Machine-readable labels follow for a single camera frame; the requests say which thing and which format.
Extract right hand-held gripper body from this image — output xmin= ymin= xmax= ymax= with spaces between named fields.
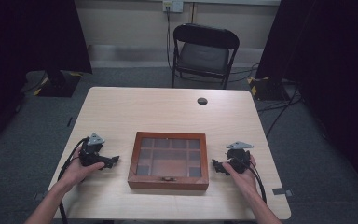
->
xmin=225 ymin=141 xmax=255 ymax=175

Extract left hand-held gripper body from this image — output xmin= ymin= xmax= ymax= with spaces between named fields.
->
xmin=78 ymin=133 xmax=114 ymax=169

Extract wooden box with glass lid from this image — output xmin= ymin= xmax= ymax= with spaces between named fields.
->
xmin=127 ymin=131 xmax=210 ymax=191

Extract person's left hand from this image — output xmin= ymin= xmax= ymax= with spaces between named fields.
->
xmin=59 ymin=146 xmax=106 ymax=189

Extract person's right hand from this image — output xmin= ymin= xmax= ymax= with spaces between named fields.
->
xmin=222 ymin=154 xmax=259 ymax=194

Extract black stand base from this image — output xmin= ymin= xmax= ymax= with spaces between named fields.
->
xmin=33 ymin=69 xmax=84 ymax=98
xmin=246 ymin=76 xmax=291 ymax=102

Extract black folding chair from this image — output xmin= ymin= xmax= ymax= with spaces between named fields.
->
xmin=171 ymin=22 xmax=241 ymax=90

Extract dark curtain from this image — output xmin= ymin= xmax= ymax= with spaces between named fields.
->
xmin=255 ymin=0 xmax=358 ymax=197
xmin=0 ymin=0 xmax=93 ymax=150

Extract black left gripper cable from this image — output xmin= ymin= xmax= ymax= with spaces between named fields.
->
xmin=57 ymin=137 xmax=90 ymax=224

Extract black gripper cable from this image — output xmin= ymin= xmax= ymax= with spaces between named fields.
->
xmin=57 ymin=137 xmax=90 ymax=224
xmin=247 ymin=165 xmax=269 ymax=205

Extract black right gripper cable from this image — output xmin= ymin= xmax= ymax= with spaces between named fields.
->
xmin=247 ymin=165 xmax=269 ymax=205

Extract black floor cables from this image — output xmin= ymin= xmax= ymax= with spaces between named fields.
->
xmin=255 ymin=83 xmax=304 ymax=138

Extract black wall socket cable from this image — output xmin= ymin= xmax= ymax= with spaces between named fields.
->
xmin=165 ymin=7 xmax=181 ymax=77

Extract white wall socket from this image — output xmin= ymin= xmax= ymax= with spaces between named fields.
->
xmin=162 ymin=0 xmax=185 ymax=14

